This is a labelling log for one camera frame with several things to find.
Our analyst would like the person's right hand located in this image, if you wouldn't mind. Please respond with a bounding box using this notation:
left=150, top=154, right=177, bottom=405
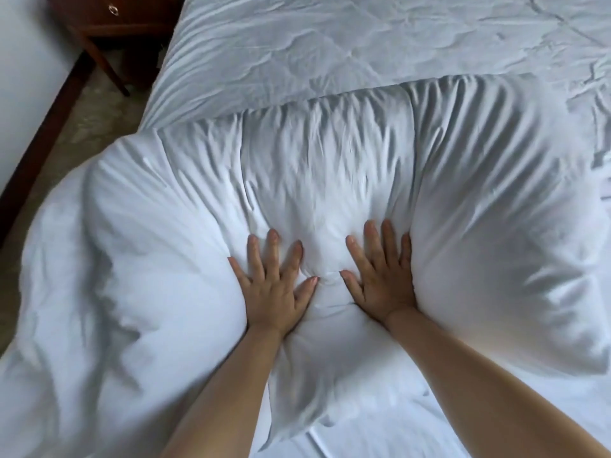
left=339, top=219, right=417, bottom=326

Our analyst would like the person's left hand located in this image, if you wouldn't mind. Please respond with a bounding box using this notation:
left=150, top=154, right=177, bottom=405
left=227, top=228, right=320, bottom=340

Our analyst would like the white duvet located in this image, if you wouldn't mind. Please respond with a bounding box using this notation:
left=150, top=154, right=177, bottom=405
left=0, top=73, right=611, bottom=458

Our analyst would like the white bed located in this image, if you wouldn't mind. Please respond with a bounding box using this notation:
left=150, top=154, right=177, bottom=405
left=139, top=0, right=611, bottom=458

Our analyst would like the person's left forearm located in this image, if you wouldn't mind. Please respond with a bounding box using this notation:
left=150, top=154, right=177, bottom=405
left=160, top=324, right=285, bottom=458

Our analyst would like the person's right forearm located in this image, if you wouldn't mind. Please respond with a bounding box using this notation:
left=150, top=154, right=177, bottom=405
left=384, top=307, right=611, bottom=458

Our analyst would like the wooden nightstand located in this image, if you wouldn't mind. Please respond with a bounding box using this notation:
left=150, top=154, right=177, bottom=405
left=46, top=0, right=187, bottom=97

